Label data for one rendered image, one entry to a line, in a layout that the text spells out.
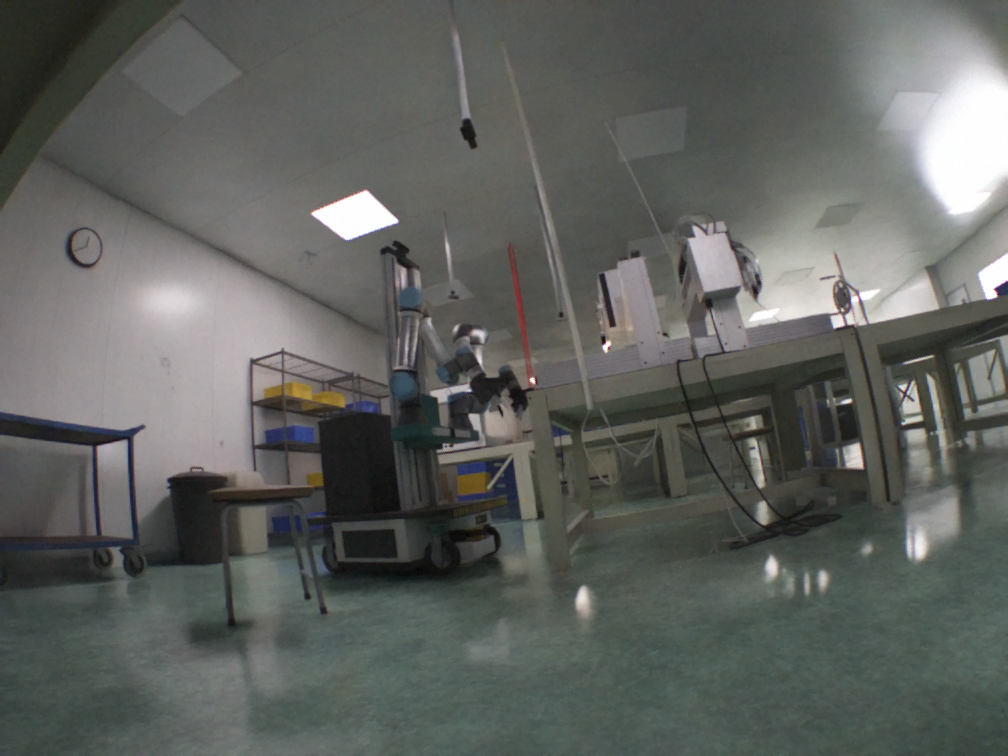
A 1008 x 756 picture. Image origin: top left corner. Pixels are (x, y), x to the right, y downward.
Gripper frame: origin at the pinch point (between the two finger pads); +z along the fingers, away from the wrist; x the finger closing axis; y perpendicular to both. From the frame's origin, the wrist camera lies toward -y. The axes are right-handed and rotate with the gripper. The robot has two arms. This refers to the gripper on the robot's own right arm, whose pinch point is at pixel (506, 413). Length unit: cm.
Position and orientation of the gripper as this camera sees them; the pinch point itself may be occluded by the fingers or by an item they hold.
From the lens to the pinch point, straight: 209.0
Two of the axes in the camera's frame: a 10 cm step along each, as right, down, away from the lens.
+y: -8.3, 4.8, -2.7
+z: 5.3, 8.3, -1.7
